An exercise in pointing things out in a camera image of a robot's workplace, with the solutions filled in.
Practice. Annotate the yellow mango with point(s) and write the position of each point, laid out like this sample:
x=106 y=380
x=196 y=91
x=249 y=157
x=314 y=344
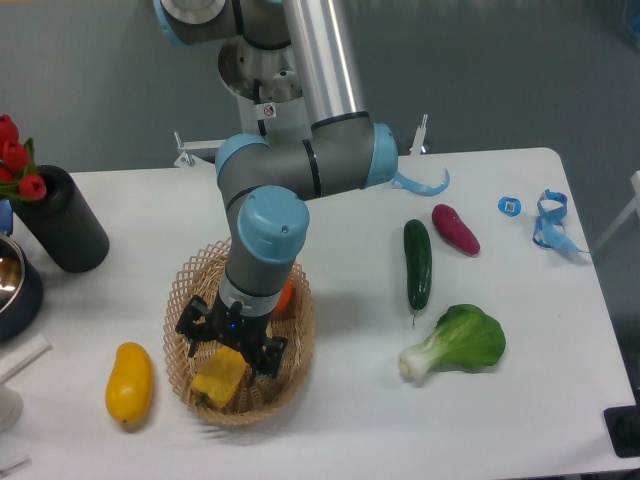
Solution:
x=129 y=390

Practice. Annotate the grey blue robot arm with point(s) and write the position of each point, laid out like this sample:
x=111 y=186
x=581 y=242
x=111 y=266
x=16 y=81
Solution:
x=266 y=187

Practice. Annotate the metal bowl dark base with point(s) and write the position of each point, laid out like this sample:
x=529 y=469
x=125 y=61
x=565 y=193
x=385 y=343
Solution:
x=21 y=290

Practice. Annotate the blue ribbon strip curved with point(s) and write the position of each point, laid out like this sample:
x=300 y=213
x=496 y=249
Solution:
x=400 y=181

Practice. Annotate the white chair frame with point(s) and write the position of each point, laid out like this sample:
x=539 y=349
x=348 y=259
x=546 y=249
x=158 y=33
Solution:
x=623 y=223

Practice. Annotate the red artificial tulips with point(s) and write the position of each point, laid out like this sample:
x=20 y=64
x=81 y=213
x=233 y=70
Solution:
x=20 y=177

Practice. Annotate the yellow bell pepper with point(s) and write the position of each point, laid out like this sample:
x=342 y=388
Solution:
x=220 y=377

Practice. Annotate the blue round tag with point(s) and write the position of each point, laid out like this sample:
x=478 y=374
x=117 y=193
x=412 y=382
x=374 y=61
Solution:
x=510 y=206

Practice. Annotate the purple sweet potato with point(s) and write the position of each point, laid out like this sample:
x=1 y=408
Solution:
x=453 y=230

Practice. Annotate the black device table corner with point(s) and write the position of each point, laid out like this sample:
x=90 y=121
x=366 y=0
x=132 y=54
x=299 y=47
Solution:
x=623 y=428

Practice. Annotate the green bok choy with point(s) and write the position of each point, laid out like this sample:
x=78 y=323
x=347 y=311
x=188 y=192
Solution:
x=464 y=337

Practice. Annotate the black cylindrical vase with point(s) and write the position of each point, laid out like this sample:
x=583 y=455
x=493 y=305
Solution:
x=64 y=223

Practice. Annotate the woven wicker basket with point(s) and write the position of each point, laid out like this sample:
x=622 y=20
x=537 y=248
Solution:
x=255 y=399

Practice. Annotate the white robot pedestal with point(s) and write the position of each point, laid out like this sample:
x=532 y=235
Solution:
x=267 y=89

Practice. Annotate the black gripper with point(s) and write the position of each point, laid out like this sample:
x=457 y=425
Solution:
x=228 y=325

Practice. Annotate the blue ribbon strip right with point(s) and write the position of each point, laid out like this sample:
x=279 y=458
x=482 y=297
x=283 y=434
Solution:
x=549 y=230

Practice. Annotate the green cucumber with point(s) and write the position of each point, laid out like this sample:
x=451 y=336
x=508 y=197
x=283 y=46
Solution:
x=419 y=265

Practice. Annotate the orange mandarin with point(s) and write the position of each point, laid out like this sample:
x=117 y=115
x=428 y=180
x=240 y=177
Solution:
x=285 y=296

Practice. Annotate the white base frame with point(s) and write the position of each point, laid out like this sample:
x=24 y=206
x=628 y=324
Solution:
x=194 y=153

